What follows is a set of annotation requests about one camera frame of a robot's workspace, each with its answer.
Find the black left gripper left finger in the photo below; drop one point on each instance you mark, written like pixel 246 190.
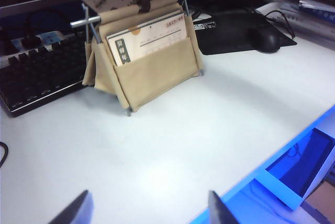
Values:
pixel 76 212

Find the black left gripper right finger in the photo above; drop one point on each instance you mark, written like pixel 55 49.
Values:
pixel 218 212

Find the beige canvas calendar stand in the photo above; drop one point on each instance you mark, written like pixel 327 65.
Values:
pixel 157 77

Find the stack of calendar cards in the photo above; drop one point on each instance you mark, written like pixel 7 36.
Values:
pixel 146 38

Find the blue cardboard box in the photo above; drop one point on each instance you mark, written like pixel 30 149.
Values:
pixel 301 171

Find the black keyboard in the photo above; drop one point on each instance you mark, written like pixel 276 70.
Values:
pixel 39 77

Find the black mouse pad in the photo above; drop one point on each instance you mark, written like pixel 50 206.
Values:
pixel 230 35

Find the black computer mouse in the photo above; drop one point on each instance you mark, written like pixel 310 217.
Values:
pixel 264 39

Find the blue printed document stack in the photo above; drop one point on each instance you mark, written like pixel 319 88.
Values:
pixel 314 14

